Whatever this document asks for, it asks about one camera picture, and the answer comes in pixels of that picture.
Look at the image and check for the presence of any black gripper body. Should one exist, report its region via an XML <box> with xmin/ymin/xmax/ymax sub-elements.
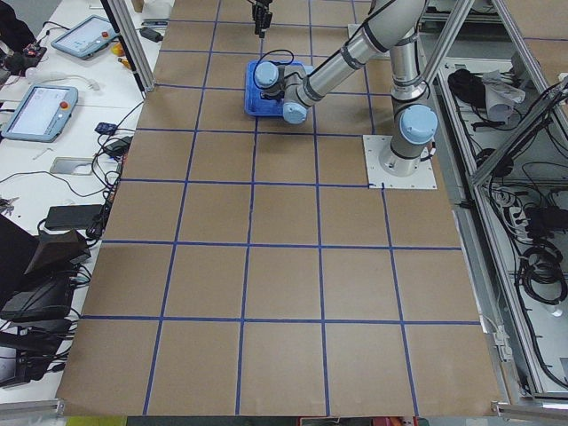
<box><xmin>260</xmin><ymin>86</ymin><xmax>285</xmax><ymax>102</ymax></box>
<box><xmin>251</xmin><ymin>0</ymin><xmax>272</xmax><ymax>27</ymax></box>

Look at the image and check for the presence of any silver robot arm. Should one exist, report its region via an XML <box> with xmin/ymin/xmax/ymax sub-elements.
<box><xmin>245</xmin><ymin>1</ymin><xmax>438</xmax><ymax>178</ymax></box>

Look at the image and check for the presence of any blue plastic tray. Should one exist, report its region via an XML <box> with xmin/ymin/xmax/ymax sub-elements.
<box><xmin>243</xmin><ymin>60</ymin><xmax>312</xmax><ymax>120</ymax></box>

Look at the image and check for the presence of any teach pendant far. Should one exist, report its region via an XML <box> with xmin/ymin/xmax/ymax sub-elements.
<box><xmin>51</xmin><ymin>15</ymin><xmax>116</xmax><ymax>59</ymax></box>

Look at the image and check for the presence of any teach pendant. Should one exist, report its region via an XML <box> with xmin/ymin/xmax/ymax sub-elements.
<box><xmin>51</xmin><ymin>15</ymin><xmax>116</xmax><ymax>59</ymax></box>
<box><xmin>1</xmin><ymin>84</ymin><xmax>79</xmax><ymax>143</ymax></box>

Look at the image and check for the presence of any white handheld device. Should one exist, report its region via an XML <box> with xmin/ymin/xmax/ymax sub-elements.
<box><xmin>40</xmin><ymin>72</ymin><xmax>100</xmax><ymax>91</ymax></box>

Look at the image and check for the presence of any small blue black device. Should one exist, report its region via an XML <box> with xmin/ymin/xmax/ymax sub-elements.
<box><xmin>95</xmin><ymin>122</ymin><xmax>118</xmax><ymax>136</ymax></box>

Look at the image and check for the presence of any metal tin box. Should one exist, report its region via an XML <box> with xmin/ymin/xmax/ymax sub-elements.
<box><xmin>50</xmin><ymin>157</ymin><xmax>92</xmax><ymax>176</ymax></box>

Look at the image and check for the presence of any teach pendant near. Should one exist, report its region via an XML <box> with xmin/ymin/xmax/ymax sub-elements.
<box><xmin>1</xmin><ymin>84</ymin><xmax>79</xmax><ymax>143</ymax></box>

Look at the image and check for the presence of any black power adapter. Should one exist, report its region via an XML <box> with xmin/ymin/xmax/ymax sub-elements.
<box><xmin>44</xmin><ymin>204</ymin><xmax>103</xmax><ymax>231</ymax></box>

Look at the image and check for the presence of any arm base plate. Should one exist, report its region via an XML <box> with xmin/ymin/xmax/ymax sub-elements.
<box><xmin>362</xmin><ymin>135</ymin><xmax>438</xmax><ymax>190</ymax></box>

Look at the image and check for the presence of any aluminium frame post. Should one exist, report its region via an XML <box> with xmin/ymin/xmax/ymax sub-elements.
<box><xmin>101</xmin><ymin>0</ymin><xmax>155</xmax><ymax>93</ymax></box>

